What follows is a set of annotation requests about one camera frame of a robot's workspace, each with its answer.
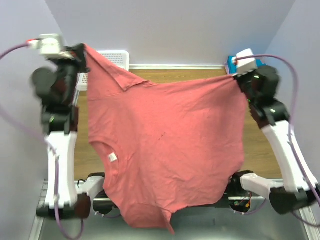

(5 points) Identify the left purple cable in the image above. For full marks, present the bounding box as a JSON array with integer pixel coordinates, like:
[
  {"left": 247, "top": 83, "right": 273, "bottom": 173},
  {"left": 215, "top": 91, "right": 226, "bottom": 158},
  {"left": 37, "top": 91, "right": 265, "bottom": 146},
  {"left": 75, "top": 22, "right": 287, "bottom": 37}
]
[{"left": 0, "top": 41, "right": 86, "bottom": 240}]

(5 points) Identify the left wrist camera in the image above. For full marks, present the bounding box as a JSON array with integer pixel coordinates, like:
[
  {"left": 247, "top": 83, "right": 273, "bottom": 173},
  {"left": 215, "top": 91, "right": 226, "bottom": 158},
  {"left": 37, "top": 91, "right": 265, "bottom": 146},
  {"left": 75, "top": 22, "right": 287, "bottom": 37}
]
[{"left": 27, "top": 33, "right": 64, "bottom": 58}]

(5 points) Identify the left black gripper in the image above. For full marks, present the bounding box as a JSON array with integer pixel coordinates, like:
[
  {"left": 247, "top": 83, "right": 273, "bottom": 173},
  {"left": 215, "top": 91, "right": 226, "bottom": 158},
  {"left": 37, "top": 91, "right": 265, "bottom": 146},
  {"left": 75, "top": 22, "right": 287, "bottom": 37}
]
[{"left": 49, "top": 42, "right": 90, "bottom": 104}]

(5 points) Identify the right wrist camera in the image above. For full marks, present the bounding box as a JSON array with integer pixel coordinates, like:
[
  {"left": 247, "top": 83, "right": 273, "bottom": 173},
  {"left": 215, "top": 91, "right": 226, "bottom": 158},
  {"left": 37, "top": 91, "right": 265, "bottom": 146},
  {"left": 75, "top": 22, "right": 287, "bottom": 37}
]
[{"left": 231, "top": 48, "right": 258, "bottom": 76}]

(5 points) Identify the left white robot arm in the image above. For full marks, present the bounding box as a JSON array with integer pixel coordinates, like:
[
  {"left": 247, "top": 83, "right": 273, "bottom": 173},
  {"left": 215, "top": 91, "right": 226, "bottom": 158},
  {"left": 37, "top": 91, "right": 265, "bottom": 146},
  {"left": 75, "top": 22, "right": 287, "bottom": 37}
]
[{"left": 31, "top": 43, "right": 111, "bottom": 219}]

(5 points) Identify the white plastic basket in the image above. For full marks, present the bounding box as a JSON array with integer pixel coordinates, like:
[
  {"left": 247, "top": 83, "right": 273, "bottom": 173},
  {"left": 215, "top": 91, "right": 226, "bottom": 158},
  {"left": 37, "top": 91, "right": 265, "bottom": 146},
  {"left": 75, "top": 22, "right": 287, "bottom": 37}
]
[{"left": 76, "top": 50, "right": 130, "bottom": 92}]

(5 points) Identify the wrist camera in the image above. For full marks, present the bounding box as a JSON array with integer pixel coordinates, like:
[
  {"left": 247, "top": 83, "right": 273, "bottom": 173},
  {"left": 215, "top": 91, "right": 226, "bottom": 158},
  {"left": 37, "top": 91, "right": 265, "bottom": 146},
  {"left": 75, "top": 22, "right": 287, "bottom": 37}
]
[
  {"left": 231, "top": 48, "right": 258, "bottom": 76},
  {"left": 27, "top": 33, "right": 64, "bottom": 58}
]

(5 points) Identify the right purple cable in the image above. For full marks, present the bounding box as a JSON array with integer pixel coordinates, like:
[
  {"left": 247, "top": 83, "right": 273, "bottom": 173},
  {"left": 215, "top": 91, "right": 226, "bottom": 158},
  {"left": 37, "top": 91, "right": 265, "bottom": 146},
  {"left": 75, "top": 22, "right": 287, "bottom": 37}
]
[{"left": 232, "top": 53, "right": 320, "bottom": 228}]

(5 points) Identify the aluminium rail frame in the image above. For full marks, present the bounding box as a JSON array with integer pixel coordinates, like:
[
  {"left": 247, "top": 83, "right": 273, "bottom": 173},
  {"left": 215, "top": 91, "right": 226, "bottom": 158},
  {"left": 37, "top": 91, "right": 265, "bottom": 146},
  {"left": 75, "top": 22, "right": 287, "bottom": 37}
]
[{"left": 28, "top": 91, "right": 312, "bottom": 240}]

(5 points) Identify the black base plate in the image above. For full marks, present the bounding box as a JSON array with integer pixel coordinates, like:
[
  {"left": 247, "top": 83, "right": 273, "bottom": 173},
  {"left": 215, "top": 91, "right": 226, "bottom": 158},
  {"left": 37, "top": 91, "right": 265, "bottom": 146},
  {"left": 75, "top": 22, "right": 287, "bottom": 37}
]
[{"left": 93, "top": 177, "right": 264, "bottom": 219}]

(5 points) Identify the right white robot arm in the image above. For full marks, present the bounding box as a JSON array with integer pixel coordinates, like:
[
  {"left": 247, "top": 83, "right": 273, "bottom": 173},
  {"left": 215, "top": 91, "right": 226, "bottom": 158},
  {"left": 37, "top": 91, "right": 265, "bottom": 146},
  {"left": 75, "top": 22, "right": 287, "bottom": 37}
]
[{"left": 228, "top": 65, "right": 320, "bottom": 215}]

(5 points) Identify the folded teal t shirt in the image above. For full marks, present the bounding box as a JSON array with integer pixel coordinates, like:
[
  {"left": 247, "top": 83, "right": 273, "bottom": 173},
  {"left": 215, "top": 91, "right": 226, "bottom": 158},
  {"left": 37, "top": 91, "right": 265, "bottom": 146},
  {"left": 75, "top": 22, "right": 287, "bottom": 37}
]
[{"left": 225, "top": 55, "right": 266, "bottom": 75}]

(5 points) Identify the purple cable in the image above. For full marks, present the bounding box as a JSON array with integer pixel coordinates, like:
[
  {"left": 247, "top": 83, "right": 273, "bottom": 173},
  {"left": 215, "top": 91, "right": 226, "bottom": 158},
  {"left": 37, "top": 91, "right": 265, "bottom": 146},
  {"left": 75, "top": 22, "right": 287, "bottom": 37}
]
[
  {"left": 232, "top": 53, "right": 320, "bottom": 228},
  {"left": 0, "top": 41, "right": 86, "bottom": 240}
]

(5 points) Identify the pink t shirt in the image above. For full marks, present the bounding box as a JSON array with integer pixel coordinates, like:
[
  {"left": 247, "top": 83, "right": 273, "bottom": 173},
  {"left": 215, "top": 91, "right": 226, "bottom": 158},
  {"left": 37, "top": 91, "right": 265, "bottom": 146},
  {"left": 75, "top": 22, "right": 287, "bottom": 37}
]
[{"left": 86, "top": 46, "right": 247, "bottom": 231}]

